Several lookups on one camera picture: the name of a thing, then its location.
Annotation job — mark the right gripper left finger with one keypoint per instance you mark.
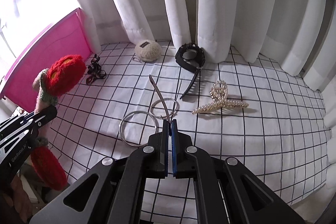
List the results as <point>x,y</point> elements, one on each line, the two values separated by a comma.
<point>112,190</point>

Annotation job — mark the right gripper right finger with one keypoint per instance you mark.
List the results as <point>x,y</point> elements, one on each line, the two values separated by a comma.
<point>226,191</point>

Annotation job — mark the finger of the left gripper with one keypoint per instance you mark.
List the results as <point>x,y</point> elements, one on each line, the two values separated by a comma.
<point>41,118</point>

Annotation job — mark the pink strawberry plush headband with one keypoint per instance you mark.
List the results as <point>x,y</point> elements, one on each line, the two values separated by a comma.
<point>51,83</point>

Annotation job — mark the thin metal hair pin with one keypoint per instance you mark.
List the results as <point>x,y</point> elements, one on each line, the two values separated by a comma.
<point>161,99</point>

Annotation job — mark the black digital wrist watch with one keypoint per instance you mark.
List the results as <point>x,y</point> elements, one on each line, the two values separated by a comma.
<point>191,58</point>

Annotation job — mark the silver bangle outer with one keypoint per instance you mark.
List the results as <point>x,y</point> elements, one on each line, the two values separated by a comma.
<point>132,132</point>

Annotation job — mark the white black grid cloth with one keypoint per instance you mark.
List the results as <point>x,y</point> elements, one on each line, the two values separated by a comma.
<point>280,136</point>

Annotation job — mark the pink plastic storage bin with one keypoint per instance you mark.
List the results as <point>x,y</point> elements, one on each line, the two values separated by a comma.
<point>66,37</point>

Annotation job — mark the pearl gold hair claw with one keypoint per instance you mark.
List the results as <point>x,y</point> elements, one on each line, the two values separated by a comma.
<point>219,95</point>

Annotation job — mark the silver bangle near watch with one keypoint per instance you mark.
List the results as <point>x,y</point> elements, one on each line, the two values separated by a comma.
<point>171,111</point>

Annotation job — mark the beige fluffy hair clip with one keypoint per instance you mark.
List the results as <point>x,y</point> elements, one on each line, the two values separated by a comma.
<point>148,51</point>

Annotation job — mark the white curtain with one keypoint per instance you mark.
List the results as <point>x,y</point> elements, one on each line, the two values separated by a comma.
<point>299,34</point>

